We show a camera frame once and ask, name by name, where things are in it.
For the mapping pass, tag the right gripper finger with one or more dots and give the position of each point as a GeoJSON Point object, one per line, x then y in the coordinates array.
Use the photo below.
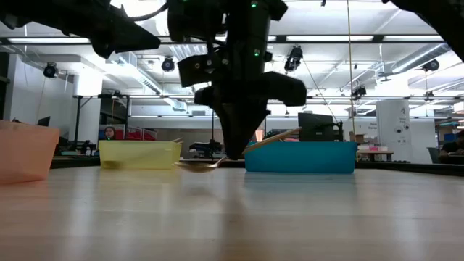
{"type": "Point", "coordinates": [250, 123]}
{"type": "Point", "coordinates": [228, 123]}

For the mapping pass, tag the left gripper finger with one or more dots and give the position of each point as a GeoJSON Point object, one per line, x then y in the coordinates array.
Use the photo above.
{"type": "Point", "coordinates": [134, 30]}
{"type": "Point", "coordinates": [134, 44]}

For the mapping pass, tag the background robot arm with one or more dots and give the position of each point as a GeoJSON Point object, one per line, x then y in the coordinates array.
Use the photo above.
{"type": "Point", "coordinates": [204, 146]}
{"type": "Point", "coordinates": [88, 145]}

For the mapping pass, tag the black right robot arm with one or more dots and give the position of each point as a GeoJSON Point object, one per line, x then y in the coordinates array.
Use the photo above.
{"type": "Point", "coordinates": [250, 21]}

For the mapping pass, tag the blue plastic bin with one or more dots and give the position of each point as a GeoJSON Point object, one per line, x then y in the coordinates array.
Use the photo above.
{"type": "Point", "coordinates": [301, 157]}

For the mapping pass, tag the black computer monitor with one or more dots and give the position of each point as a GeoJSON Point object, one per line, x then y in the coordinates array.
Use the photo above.
{"type": "Point", "coordinates": [315, 127]}

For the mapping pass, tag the yellow plastic bin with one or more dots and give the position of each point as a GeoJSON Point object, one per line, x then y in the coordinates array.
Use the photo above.
{"type": "Point", "coordinates": [145, 154]}

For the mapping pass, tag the red bin shelf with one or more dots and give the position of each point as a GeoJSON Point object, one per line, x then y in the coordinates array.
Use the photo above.
{"type": "Point", "coordinates": [137, 134]}

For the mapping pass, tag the person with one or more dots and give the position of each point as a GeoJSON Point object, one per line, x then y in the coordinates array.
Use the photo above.
{"type": "Point", "coordinates": [109, 133]}
{"type": "Point", "coordinates": [453, 146]}

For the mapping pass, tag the cardboard box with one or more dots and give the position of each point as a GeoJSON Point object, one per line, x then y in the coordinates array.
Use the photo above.
{"type": "Point", "coordinates": [357, 137]}

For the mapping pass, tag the small dark monitor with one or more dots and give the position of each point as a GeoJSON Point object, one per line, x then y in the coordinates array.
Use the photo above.
{"type": "Point", "coordinates": [44, 121]}

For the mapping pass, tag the background table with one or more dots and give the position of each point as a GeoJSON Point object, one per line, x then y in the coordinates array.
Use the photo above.
{"type": "Point", "coordinates": [375, 154]}

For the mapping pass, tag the orange plastic bin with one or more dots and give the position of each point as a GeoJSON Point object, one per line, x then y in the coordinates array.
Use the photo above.
{"type": "Point", "coordinates": [25, 152]}

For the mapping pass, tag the grey chair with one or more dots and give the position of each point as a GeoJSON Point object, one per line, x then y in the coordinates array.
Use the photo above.
{"type": "Point", "coordinates": [432, 154]}

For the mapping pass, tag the storage shelf with bins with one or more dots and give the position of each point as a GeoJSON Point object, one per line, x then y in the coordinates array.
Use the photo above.
{"type": "Point", "coordinates": [449, 139]}

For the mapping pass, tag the black overhead camera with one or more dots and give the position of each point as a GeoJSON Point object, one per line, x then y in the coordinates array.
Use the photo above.
{"type": "Point", "coordinates": [293, 59]}

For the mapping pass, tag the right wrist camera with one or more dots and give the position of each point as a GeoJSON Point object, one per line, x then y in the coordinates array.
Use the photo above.
{"type": "Point", "coordinates": [197, 70]}

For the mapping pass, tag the black table edge rail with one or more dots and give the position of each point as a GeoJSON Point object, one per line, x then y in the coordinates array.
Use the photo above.
{"type": "Point", "coordinates": [398, 166]}

